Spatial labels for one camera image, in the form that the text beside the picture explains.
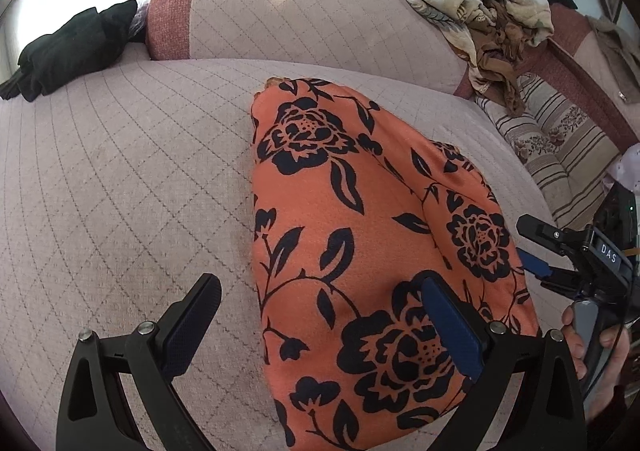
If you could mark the beige jacket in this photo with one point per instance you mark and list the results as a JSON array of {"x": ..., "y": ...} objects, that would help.
[{"x": 615, "y": 56}]

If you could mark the striped floral cushion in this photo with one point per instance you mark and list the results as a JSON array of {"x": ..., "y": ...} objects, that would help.
[{"x": 560, "y": 146}]

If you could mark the pink quilted sofa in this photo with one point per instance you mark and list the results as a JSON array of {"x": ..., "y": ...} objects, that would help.
[{"x": 125, "y": 171}]

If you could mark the brown sheer cloth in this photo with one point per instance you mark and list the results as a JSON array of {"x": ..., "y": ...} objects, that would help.
[{"x": 497, "y": 66}]

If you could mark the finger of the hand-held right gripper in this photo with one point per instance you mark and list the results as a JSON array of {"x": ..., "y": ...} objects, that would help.
[
  {"x": 550, "y": 231},
  {"x": 536, "y": 265}
]

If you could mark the orange floral garment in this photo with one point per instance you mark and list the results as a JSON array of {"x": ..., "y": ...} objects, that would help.
[{"x": 350, "y": 211}]

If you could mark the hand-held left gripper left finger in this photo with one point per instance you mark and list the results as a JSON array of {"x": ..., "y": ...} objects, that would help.
[{"x": 192, "y": 326}]

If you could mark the person's right hand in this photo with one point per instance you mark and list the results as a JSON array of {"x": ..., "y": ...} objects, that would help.
[{"x": 607, "y": 371}]

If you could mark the black folded cloth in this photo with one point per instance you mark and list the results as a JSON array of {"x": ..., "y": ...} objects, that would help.
[{"x": 70, "y": 51}]

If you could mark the pale floral cloth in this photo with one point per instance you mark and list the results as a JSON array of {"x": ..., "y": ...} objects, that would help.
[{"x": 627, "y": 168}]

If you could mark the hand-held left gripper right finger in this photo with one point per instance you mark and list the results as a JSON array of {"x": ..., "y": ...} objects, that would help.
[{"x": 450, "y": 326}]

